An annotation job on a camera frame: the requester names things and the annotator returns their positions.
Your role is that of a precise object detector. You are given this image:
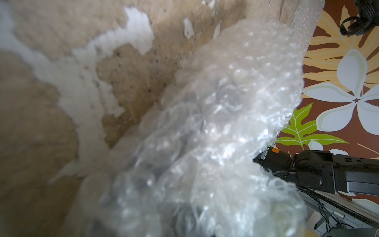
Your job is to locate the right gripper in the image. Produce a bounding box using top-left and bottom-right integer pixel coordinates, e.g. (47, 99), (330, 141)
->
(340, 0), (379, 37)

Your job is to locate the bubble wrap sheet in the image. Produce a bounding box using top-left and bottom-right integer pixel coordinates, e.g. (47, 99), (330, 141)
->
(59, 18), (307, 237)
(291, 0), (325, 57)

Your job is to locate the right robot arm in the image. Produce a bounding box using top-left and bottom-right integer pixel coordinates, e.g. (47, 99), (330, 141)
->
(256, 1), (379, 196)

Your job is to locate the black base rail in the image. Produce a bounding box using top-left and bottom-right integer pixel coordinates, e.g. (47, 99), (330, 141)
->
(299, 188), (379, 228)

